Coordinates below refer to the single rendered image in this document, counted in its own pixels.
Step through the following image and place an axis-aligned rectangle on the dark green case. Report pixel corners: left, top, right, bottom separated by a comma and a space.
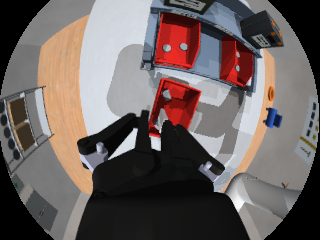
164, 0, 216, 15

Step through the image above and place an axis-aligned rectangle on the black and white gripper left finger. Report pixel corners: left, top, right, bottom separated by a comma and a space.
77, 105, 154, 179

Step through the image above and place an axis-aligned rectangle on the dark grey metal shelf rack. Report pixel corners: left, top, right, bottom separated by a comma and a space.
139, 0, 263, 97

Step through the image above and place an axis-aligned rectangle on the black case with orange latches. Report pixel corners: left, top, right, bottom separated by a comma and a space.
240, 10, 284, 49

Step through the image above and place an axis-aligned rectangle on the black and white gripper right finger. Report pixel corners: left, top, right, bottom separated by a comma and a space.
158, 108, 225, 183

